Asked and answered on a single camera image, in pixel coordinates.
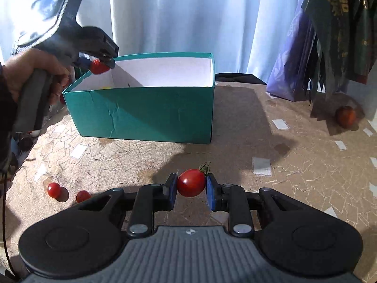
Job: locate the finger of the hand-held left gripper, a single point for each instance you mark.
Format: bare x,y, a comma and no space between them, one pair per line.
84,62
109,62

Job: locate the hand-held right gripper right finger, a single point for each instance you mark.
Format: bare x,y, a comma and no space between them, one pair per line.
211,193

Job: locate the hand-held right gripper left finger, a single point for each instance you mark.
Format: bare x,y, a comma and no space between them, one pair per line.
170,191

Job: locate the red cherry tomato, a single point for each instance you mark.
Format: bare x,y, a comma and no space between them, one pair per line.
54,190
99,67
83,196
190,184

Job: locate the teal cardboard box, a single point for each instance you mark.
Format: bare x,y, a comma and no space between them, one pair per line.
141,112

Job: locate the person's left hand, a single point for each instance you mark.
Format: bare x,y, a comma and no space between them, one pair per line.
32,60

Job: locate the beige patterned tablecloth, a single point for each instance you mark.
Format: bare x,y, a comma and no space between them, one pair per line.
265,168

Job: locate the light blue curtain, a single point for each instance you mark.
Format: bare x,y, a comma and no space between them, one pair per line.
176,11

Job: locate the large red tomato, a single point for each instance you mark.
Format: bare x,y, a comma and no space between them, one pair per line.
345,117

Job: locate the dark green plastic bags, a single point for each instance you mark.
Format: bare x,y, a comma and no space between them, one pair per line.
338,20

